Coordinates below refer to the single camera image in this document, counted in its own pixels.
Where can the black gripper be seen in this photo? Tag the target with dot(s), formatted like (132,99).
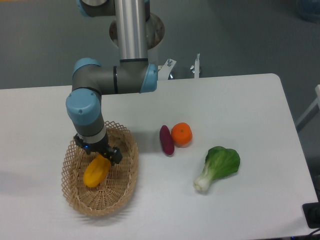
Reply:
(99,144)

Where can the yellow mango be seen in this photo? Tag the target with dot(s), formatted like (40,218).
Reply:
(96,171)

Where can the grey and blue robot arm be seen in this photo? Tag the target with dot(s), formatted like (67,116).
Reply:
(90,81)

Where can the oval wicker basket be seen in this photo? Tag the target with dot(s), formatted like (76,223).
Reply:
(116,188)

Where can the purple sweet potato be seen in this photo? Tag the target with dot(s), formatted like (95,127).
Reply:
(166,141)

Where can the orange tangerine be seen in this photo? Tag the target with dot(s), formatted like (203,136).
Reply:
(181,134)

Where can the green bok choy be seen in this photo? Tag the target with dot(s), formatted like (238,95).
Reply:
(220,162)

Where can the black device at table edge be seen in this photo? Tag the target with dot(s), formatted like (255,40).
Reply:
(312,214)

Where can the white metal base frame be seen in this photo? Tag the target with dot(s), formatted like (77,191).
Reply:
(167,71)

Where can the white frame at right edge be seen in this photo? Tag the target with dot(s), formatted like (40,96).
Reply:
(310,112)

